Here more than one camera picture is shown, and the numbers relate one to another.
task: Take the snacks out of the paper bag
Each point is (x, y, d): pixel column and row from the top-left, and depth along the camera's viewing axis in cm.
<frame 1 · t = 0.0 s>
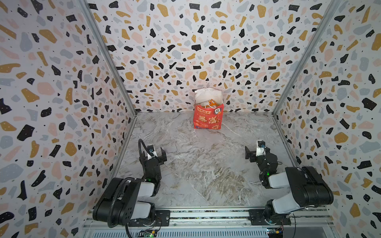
left hand: (152, 148, 86), fingers open
right hand: (253, 143, 90), fingers open
red paper gift bag: (208, 118, 100), point 16 cm above the table
orange fruit candy packet: (210, 103, 108), point 17 cm above the table

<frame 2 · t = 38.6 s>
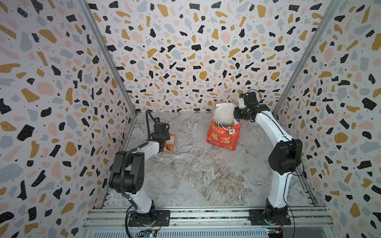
left hand: (162, 129, 95), fingers closed
right hand: (234, 109, 93), fingers closed
red paper gift bag: (224, 138, 89), point 16 cm above the table
orange fruit candy packet: (169, 145, 100), point 4 cm above the table

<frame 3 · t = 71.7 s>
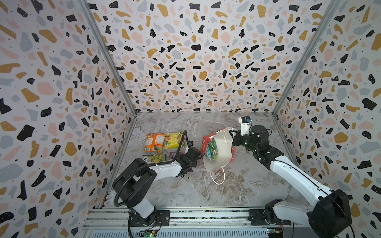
left hand: (192, 155, 92), fingers closed
right hand: (229, 128, 78), fingers closed
red paper gift bag: (222, 151, 97), point 4 cm above the table
orange fruit candy packet: (154, 143, 102), point 3 cm above the table
yellow-green snack packet: (171, 139, 102), point 5 cm above the table

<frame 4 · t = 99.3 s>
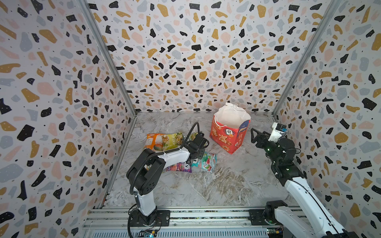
left hand: (199, 148, 93), fingers open
right hand: (256, 128, 74), fingers open
red paper gift bag: (229, 126, 82), point 26 cm above the table
teal snack packet: (209, 162, 93), point 3 cm above the table
the other named things where they were.

